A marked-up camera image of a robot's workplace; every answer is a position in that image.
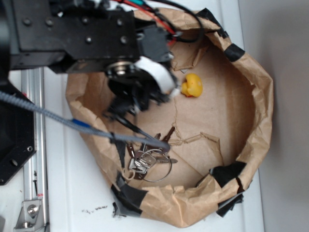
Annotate metal corner bracket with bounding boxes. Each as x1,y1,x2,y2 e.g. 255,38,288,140
14,200,46,232

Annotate red and black wires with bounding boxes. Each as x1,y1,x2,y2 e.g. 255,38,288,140
108,0,206,46

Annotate brown paper bag bin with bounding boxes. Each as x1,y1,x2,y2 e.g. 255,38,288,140
65,7,275,228

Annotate aluminium extrusion rail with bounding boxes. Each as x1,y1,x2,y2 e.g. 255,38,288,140
20,67,50,232

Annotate grey braided cable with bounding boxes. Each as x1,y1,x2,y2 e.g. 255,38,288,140
0,90,171,153

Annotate yellow rubber duck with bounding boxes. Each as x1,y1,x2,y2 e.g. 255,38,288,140
181,73,203,97

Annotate bunch of metal keys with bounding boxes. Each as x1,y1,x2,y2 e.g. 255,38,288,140
126,126,179,183

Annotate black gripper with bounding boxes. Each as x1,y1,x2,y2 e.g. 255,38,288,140
104,25,181,119

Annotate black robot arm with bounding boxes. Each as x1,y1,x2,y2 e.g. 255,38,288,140
0,0,179,117

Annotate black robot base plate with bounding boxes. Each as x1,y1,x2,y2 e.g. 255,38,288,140
0,101,36,186

